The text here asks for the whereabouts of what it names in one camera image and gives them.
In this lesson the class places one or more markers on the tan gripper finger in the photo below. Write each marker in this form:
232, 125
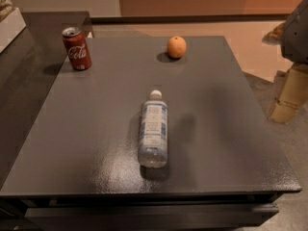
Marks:
293, 94

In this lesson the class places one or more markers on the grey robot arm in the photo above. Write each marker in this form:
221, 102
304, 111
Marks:
292, 35

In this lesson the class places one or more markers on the dark table frame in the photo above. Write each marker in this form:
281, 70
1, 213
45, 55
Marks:
129, 213

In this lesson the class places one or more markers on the orange fruit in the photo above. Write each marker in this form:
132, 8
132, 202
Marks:
176, 47

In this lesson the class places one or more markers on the clear blue-label plastic bottle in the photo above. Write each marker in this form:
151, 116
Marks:
152, 151

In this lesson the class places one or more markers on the white box at left edge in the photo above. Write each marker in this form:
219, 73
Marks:
10, 28

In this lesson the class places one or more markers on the red Coca-Cola can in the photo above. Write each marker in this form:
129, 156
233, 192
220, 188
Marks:
76, 48

